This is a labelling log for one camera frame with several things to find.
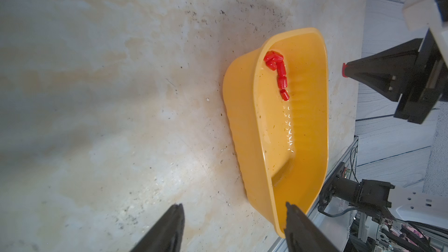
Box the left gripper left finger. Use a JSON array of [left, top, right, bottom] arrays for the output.
[[131, 204, 185, 252]]

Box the red sleeve cluster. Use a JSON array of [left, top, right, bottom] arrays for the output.
[[263, 51, 290, 101]]

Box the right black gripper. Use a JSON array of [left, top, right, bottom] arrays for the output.
[[342, 30, 448, 124]]

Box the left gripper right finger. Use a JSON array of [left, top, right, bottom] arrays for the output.
[[284, 203, 338, 252]]

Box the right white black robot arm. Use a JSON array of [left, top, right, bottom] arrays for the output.
[[318, 32, 448, 252]]

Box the yellow plastic storage box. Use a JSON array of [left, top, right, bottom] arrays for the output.
[[223, 28, 329, 237]]

